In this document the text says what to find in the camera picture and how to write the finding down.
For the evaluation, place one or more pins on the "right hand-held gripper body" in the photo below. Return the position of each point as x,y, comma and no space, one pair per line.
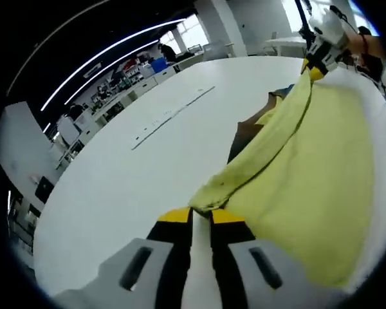
328,27

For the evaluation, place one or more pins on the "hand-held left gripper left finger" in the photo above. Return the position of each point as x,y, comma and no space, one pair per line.
154,264

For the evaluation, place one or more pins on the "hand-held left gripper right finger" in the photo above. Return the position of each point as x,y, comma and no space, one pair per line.
241,257

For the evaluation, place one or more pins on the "yellow blue grey garment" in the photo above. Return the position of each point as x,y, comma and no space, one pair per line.
308,177

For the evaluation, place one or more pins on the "white square pillar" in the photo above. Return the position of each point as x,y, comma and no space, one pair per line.
22,148
222,25

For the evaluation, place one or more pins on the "black chair back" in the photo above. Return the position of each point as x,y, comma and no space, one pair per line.
44,190

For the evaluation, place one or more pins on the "white flat table strip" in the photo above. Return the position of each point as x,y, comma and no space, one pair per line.
173,114

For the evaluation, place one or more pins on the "blue storage box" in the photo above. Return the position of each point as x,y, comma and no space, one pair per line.
158,65

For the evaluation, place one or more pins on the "white standing board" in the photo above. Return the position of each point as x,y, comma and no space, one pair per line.
67,132

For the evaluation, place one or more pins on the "long curved ceiling light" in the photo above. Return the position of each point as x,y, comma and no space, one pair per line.
115,48
115,66

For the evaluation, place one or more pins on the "ceiling air vent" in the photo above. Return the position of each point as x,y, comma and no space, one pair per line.
92,69

